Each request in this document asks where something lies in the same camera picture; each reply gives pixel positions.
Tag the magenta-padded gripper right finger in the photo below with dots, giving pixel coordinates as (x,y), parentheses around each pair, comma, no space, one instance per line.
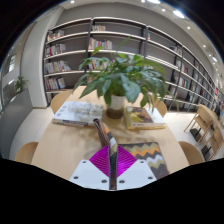
(135,173)

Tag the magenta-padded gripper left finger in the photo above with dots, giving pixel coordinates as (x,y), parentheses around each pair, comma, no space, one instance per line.
(91,173)

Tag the zigzag striped brown towel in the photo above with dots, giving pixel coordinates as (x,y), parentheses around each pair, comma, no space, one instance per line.
(148,156)

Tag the yellow cover book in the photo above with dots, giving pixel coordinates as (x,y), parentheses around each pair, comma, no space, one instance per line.
(143,118)

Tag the round-backed wooden chair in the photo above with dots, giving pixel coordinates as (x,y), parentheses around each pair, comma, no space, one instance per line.
(26,153)
(60,100)
(162,108)
(190,152)

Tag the large white book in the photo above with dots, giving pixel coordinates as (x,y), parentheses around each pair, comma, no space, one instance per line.
(78,113)

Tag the green potted plant white pot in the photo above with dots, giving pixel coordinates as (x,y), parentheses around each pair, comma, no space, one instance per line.
(125,80)

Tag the small background potted plant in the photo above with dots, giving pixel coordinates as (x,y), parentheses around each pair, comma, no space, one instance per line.
(20,84)

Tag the grey bookshelf unit with books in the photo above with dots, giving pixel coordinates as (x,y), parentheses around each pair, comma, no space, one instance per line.
(70,36)

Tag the ceiling lights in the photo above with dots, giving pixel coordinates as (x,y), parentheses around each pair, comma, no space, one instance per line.
(178,14)

